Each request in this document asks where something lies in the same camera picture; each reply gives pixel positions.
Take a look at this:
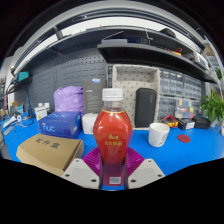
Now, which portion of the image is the red drink bottle white cap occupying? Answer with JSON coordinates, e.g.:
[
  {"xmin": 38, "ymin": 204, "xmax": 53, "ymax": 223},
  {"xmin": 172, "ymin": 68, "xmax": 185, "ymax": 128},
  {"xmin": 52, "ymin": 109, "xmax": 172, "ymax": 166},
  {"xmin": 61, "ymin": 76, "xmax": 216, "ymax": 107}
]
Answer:
[{"xmin": 92, "ymin": 87, "xmax": 134, "ymax": 187}]

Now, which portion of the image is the white mug with gold handle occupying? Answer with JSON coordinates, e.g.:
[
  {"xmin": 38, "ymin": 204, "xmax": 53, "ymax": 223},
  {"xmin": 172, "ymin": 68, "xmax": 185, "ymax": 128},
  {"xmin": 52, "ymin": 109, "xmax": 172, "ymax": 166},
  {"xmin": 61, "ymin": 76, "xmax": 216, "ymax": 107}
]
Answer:
[{"xmin": 148, "ymin": 122, "xmax": 171, "ymax": 148}]

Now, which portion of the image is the beige dotted open box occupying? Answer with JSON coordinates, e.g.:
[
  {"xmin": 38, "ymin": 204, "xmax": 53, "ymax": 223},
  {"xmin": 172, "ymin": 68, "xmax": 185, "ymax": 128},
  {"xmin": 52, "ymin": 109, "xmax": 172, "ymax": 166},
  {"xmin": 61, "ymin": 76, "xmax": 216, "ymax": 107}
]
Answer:
[{"xmin": 111, "ymin": 63, "xmax": 162, "ymax": 130}]

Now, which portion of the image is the yellow multimeter with red leads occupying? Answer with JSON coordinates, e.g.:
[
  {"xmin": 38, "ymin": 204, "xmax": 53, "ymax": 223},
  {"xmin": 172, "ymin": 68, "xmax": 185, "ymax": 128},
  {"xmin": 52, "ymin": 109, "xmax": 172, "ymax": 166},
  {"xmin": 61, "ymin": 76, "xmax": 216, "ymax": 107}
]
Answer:
[{"xmin": 162, "ymin": 113, "xmax": 179, "ymax": 129}]

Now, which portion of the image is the blue cardboard box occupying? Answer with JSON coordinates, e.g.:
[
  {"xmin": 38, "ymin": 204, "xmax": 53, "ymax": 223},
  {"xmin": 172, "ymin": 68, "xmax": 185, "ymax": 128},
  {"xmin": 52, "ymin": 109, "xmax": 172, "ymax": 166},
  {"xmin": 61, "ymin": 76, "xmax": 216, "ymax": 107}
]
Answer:
[{"xmin": 37, "ymin": 110, "xmax": 83, "ymax": 139}]

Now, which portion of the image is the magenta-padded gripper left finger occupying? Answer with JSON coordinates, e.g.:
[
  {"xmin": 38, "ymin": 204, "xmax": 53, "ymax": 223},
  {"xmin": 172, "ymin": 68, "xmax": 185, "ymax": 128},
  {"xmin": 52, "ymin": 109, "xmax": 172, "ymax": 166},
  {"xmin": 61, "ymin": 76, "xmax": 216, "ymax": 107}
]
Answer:
[{"xmin": 61, "ymin": 147, "xmax": 103, "ymax": 190}]

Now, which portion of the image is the dark grey flat box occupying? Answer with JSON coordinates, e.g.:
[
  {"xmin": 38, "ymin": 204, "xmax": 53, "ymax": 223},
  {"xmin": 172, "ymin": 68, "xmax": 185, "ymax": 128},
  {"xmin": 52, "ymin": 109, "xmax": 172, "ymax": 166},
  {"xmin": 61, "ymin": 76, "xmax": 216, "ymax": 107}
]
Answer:
[{"xmin": 82, "ymin": 77, "xmax": 108, "ymax": 115}]

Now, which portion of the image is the white labelled small box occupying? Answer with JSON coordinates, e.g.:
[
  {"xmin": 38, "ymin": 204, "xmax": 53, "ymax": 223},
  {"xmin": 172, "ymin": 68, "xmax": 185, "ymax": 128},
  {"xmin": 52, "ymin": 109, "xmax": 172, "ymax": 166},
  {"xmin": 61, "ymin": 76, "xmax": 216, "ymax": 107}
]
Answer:
[{"xmin": 34, "ymin": 102, "xmax": 50, "ymax": 121}]

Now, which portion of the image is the black zip case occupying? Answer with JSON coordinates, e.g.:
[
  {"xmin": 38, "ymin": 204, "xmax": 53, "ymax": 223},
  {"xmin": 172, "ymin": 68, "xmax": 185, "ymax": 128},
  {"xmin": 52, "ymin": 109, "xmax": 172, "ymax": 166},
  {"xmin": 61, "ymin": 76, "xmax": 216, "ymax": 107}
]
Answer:
[{"xmin": 193, "ymin": 116, "xmax": 212, "ymax": 130}]

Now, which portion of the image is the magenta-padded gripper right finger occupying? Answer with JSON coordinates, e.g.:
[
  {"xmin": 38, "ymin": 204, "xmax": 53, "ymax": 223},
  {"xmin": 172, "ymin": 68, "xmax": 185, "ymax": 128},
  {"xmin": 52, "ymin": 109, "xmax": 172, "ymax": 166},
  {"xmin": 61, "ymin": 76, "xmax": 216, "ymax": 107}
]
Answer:
[{"xmin": 124, "ymin": 147, "xmax": 166, "ymax": 190}]

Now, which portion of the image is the purple plastic bag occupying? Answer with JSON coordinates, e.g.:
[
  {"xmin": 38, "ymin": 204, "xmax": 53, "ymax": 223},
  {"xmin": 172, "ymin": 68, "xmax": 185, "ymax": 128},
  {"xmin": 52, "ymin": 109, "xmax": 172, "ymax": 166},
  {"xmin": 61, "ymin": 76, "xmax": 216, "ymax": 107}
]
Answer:
[{"xmin": 53, "ymin": 85, "xmax": 85, "ymax": 116}]

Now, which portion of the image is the dark grey pegboard panel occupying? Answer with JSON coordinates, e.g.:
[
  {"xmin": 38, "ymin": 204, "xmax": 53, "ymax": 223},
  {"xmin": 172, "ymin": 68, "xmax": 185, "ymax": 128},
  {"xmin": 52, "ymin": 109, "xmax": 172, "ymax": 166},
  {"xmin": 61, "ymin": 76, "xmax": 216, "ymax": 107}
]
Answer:
[{"xmin": 28, "ymin": 56, "xmax": 111, "ymax": 114}]

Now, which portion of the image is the flat round red coaster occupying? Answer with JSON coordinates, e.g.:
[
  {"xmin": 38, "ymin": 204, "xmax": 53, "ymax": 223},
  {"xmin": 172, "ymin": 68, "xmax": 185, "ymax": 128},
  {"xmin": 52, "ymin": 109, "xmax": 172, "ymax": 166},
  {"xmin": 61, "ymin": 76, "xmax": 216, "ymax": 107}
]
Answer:
[{"xmin": 176, "ymin": 133, "xmax": 192, "ymax": 144}]

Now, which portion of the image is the green potted plant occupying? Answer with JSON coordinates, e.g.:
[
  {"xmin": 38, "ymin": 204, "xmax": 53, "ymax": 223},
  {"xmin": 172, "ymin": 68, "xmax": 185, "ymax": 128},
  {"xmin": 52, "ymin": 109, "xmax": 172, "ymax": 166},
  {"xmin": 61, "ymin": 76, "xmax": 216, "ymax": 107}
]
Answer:
[{"xmin": 199, "ymin": 89, "xmax": 224, "ymax": 129}]

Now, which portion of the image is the teal screen monitor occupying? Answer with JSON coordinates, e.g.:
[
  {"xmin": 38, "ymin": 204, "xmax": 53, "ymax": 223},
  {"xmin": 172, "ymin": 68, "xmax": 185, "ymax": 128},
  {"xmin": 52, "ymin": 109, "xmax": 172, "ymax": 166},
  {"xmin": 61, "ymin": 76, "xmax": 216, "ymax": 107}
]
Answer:
[{"xmin": 16, "ymin": 70, "xmax": 31, "ymax": 83}]

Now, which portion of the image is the brown cardboard box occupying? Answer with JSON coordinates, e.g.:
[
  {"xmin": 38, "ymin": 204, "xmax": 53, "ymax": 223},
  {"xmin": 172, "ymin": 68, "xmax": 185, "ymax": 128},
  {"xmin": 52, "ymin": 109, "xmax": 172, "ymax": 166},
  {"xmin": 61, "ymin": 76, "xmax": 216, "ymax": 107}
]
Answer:
[{"xmin": 15, "ymin": 133, "xmax": 85, "ymax": 178}]

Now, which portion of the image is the clear organiser with coloured parts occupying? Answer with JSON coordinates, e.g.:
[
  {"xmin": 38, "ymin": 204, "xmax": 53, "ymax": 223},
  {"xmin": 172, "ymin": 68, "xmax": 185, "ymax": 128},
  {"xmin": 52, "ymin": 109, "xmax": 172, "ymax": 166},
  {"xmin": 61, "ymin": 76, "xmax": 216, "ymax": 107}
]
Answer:
[{"xmin": 174, "ymin": 98, "xmax": 196, "ymax": 119}]

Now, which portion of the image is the black rectangular pouch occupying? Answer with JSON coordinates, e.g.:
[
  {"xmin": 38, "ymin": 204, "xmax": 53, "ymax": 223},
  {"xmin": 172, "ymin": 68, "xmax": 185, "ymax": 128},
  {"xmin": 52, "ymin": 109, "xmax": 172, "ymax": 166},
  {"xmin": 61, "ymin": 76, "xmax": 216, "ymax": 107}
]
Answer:
[{"xmin": 134, "ymin": 87, "xmax": 158, "ymax": 129}]

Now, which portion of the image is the dark overhead shelf unit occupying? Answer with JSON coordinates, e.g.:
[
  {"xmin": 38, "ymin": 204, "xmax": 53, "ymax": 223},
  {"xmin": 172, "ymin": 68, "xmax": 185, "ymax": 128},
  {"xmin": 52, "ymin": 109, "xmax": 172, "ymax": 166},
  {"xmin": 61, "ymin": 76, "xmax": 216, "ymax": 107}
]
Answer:
[{"xmin": 11, "ymin": 25, "xmax": 218, "ymax": 84}]

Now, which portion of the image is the white metal shelving rack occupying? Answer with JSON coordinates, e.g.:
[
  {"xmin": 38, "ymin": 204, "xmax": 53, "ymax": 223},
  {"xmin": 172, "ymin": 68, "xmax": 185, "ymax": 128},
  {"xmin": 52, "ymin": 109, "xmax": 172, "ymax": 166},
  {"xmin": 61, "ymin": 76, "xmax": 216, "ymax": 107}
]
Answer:
[{"xmin": 203, "ymin": 36, "xmax": 224, "ymax": 88}]

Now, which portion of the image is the black box with white label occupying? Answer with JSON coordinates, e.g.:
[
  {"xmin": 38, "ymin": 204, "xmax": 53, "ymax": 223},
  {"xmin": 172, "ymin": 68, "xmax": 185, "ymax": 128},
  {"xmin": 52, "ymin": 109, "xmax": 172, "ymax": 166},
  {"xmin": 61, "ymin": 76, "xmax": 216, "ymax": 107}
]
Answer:
[{"xmin": 177, "ymin": 118, "xmax": 196, "ymax": 131}]

